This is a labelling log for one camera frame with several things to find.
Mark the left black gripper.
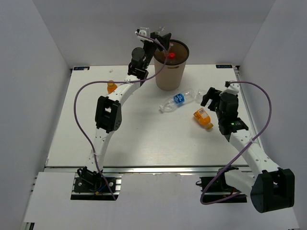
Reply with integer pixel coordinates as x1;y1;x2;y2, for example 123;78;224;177
143;31;171;70

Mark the clear bottle blue label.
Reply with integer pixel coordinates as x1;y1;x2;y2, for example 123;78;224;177
159;88;206;113

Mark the small clear bottle red cap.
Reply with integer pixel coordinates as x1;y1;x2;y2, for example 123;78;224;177
156;26;176;60

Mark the orange juice bottle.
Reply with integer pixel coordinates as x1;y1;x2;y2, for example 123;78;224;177
193;108;213;130
107;80;118;94

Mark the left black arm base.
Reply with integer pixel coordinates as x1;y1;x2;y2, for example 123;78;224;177
71;167;121;201

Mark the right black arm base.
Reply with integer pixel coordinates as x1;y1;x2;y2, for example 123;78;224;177
195;166;247;205

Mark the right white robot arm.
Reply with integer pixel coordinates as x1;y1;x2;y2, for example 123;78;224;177
201;84;295;213

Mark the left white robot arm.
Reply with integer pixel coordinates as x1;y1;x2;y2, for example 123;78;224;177
85;29;171;173

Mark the brown cylindrical paper bin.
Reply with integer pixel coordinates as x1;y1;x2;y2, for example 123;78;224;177
154;39;189;91

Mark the blue sticker right corner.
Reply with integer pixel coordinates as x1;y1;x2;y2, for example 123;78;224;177
215;64;233;69

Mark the blue sticker corner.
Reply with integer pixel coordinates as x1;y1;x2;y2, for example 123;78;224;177
215;64;233;69
73;66;90;71

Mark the blue sticker left corner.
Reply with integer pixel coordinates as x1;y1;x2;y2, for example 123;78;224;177
73;66;90;71

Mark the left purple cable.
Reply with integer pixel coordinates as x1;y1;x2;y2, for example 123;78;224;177
73;32;171;201

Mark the purple cable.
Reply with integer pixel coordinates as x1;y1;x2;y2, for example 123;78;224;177
200;80;272;205
73;32;171;201

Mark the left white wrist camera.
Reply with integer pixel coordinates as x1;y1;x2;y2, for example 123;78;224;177
135;27;150;40

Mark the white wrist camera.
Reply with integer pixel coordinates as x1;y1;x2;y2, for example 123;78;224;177
135;27;150;40
224;81;240;95

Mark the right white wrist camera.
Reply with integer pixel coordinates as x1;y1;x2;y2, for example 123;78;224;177
224;81;240;95

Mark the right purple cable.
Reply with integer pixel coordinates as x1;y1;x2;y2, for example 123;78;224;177
200;80;272;205

